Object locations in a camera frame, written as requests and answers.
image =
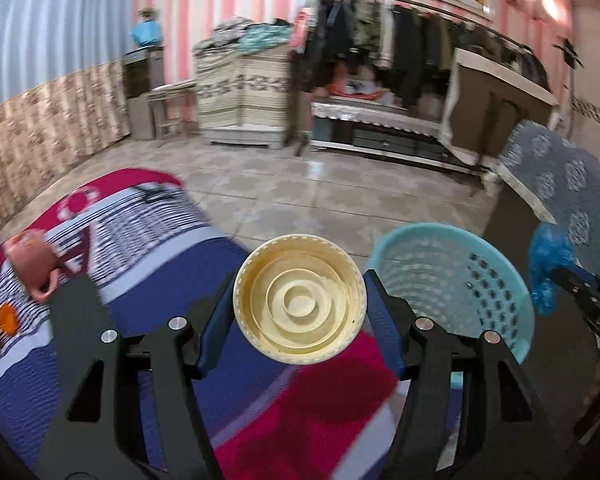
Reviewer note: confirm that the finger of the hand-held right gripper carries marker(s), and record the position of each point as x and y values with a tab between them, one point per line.
587	297

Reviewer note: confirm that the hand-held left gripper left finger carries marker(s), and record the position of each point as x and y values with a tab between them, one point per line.
215	330

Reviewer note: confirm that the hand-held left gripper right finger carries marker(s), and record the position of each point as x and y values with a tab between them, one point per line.
382	330

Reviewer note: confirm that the blue plastic bag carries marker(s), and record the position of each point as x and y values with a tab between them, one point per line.
547	265

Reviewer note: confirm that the teal plastic basket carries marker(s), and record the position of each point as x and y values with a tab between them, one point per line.
445	270

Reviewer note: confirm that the cream round plastic lid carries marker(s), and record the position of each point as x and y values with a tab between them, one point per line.
300	300

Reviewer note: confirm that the striped plaid blanket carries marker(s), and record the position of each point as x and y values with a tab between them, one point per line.
155	260

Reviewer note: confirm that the black case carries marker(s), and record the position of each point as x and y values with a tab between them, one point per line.
77	305

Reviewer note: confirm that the pink mug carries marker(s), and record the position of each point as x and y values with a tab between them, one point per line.
30	265

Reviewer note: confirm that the low cabinet with lace cloth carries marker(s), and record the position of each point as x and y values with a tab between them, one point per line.
380	125

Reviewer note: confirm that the brown desk with white top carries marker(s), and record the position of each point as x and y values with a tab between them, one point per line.
485	105

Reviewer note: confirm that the small metal table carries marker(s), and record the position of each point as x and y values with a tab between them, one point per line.
172	97

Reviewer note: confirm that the cabinet under patterned cloth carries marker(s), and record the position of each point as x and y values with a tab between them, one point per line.
245	95

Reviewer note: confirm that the grey water dispenser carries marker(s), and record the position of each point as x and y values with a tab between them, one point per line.
142	95

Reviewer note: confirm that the clothes rack with garments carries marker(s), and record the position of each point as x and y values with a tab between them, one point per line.
395	45

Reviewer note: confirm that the pile of clothes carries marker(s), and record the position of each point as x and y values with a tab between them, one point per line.
245	37

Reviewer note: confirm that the blue and floral curtain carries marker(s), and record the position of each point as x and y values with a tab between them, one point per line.
45	85

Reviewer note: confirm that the blue covered bottle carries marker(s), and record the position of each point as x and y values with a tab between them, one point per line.
146	34

